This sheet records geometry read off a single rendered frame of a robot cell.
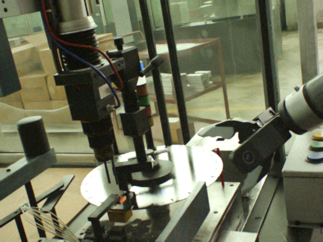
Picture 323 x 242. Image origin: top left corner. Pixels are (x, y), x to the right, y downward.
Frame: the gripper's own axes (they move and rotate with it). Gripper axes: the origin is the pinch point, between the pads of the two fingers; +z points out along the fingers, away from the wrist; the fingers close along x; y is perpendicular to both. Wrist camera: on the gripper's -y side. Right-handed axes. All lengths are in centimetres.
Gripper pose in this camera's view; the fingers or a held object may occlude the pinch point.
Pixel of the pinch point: (216, 165)
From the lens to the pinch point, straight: 91.0
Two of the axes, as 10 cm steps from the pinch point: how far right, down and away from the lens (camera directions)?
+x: -5.8, -8.1, 0.8
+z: -5.8, 4.8, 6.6
